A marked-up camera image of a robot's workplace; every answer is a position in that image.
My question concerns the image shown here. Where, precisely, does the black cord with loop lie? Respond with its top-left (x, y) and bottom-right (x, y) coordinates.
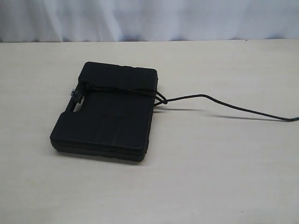
top-left (68, 80), bottom-right (299, 122)

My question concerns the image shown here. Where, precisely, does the black plastic carry case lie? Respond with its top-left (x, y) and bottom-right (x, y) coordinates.
top-left (50, 62), bottom-right (158, 161)

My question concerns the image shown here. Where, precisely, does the white backdrop curtain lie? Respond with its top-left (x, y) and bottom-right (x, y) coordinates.
top-left (0, 0), bottom-right (299, 42)

